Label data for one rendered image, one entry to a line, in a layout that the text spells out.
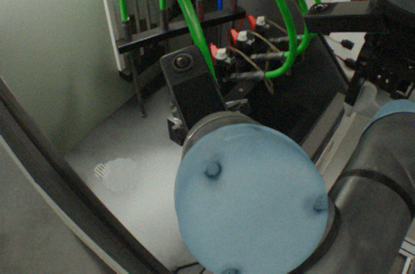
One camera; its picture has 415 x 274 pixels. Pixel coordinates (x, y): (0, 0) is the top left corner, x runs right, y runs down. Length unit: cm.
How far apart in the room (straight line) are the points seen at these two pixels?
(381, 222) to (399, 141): 7
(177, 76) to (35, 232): 161
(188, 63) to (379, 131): 20
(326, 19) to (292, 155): 30
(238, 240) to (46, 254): 169
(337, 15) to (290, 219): 31
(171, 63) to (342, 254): 25
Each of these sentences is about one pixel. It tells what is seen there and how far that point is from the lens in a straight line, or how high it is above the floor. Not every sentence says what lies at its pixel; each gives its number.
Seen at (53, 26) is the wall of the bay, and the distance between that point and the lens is 76.
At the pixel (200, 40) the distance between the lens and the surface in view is 41.
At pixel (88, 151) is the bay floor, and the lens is 96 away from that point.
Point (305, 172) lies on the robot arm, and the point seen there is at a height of 145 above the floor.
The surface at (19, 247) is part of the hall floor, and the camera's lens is 190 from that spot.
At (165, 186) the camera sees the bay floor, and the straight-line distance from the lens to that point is 86.
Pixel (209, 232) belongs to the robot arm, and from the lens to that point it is 16.
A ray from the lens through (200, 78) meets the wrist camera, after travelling 36.
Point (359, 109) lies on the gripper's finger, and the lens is 50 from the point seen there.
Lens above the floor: 158
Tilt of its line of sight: 51 degrees down
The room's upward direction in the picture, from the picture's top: straight up
